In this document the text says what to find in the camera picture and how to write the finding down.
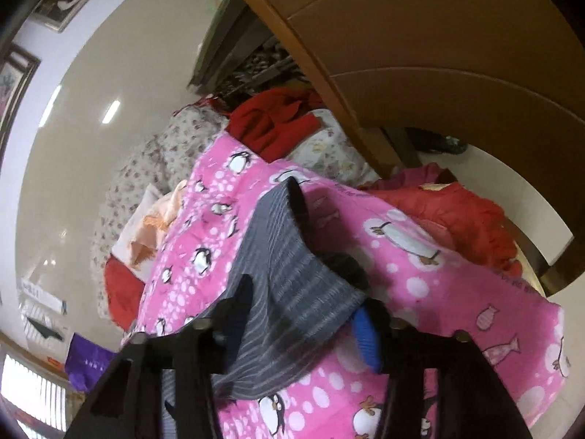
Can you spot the grey striped garment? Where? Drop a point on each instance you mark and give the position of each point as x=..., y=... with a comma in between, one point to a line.
x=292, y=292

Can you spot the wooden bed frame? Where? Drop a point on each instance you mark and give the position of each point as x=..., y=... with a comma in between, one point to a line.
x=548, y=256

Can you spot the dark cloth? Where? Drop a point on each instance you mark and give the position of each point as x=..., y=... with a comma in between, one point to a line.
x=434, y=141

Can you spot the brown wooden wardrobe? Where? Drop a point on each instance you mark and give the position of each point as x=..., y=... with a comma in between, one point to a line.
x=434, y=32

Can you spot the white pillow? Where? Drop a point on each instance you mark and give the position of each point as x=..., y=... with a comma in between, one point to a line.
x=137, y=219

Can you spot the peach cloth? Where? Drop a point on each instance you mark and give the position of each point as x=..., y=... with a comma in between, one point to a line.
x=160, y=212

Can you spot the red garment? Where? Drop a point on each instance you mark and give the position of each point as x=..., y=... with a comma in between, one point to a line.
x=265, y=123

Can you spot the red quilt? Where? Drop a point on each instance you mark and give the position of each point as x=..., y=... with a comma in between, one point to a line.
x=466, y=219

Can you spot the purple bag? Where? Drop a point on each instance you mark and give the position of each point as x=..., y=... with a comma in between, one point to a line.
x=89, y=361

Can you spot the red pillow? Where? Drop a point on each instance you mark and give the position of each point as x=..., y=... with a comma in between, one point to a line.
x=121, y=288

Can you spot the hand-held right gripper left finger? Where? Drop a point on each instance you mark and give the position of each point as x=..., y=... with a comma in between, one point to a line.
x=233, y=315

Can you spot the pale floral pillow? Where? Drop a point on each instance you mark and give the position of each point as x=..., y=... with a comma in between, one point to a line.
x=329, y=146

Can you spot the floral print quilt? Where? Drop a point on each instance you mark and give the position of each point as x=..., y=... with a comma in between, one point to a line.
x=151, y=164

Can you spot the pink penguin print blanket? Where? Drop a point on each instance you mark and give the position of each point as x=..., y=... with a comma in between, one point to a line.
x=411, y=274

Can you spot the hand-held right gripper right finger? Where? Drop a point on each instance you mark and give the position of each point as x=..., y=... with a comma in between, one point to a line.
x=368, y=338

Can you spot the ceiling light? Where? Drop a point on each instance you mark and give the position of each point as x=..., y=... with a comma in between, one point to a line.
x=112, y=110

